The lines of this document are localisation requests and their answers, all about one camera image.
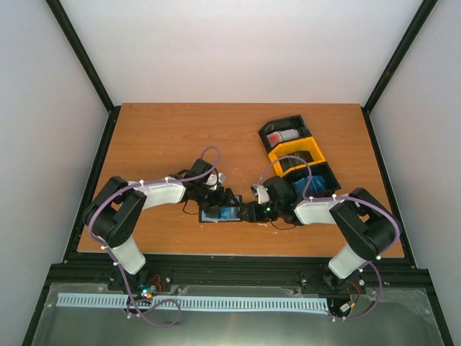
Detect black leather card holder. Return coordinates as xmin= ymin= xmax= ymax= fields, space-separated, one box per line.
xmin=199 ymin=195 xmax=243 ymax=223

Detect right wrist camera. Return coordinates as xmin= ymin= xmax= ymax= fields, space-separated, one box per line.
xmin=251 ymin=184 xmax=270 ymax=204

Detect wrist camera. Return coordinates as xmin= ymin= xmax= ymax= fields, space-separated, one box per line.
xmin=251 ymin=184 xmax=270 ymax=204
xmin=205 ymin=173 xmax=225 ymax=190

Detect black aluminium frame rail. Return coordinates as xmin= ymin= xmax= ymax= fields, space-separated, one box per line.
xmin=45 ymin=0 xmax=116 ymax=109

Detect light blue cable duct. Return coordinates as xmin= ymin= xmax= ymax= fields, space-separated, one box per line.
xmin=55 ymin=293 xmax=328 ymax=314

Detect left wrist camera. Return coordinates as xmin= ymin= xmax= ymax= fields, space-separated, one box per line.
xmin=205 ymin=173 xmax=225 ymax=190

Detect red white card stack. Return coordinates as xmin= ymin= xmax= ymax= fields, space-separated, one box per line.
xmin=267 ymin=129 xmax=300 ymax=147

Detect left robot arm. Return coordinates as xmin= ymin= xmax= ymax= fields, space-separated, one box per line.
xmin=82 ymin=159 xmax=225 ymax=290

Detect black bin with red cards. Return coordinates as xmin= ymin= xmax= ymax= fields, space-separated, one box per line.
xmin=258 ymin=115 xmax=312 ymax=153

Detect black bin with blue cards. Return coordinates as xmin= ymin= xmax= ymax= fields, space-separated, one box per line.
xmin=284 ymin=162 xmax=341 ymax=198

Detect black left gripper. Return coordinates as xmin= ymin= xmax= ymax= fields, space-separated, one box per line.
xmin=196 ymin=184 xmax=239 ymax=214

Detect blue card stack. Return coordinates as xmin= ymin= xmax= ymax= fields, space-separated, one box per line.
xmin=291 ymin=175 xmax=334 ymax=198

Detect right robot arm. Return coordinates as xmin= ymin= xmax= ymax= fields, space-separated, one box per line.
xmin=238 ymin=177 xmax=400 ymax=280

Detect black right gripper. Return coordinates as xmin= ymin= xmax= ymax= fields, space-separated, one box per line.
xmin=237 ymin=201 xmax=282 ymax=223

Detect yellow bin with black cards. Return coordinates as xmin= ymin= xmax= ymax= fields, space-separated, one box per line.
xmin=268 ymin=136 xmax=326 ymax=177

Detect black card stack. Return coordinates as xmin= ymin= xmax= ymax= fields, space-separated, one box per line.
xmin=279 ymin=151 xmax=313 ymax=172

